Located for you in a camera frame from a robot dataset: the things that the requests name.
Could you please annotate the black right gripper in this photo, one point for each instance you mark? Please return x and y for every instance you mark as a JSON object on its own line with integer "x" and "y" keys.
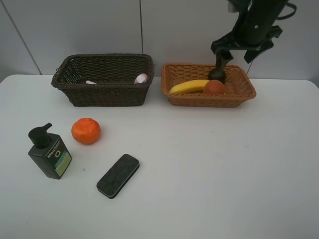
{"x": 255, "y": 39}

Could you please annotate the dark avocado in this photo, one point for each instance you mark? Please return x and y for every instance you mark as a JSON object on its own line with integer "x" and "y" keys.
{"x": 214, "y": 74}

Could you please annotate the red yellow peach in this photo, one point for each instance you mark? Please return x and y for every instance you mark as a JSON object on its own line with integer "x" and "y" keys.
{"x": 214, "y": 87}

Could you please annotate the yellow banana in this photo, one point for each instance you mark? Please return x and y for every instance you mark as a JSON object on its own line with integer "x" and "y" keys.
{"x": 189, "y": 87}

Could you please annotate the dark green pump bottle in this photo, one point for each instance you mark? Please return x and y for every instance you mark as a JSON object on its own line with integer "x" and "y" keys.
{"x": 49, "y": 152}

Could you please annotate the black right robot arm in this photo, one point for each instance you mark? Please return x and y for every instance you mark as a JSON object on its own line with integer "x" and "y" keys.
{"x": 261, "y": 12}

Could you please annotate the light brown wicker basket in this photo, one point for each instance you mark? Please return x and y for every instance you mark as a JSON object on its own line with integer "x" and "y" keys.
{"x": 238, "y": 87}

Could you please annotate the pink white small bottle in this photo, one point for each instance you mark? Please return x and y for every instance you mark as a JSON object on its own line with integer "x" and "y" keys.
{"x": 141, "y": 78}

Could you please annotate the dark brown wicker basket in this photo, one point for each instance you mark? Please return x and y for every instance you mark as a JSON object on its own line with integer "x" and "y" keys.
{"x": 114, "y": 74}

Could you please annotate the orange tangerine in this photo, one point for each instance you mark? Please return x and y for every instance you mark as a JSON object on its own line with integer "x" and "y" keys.
{"x": 86, "y": 131}

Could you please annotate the black whiteboard eraser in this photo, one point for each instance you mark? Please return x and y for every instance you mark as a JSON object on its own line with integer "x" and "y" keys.
{"x": 117, "y": 176}

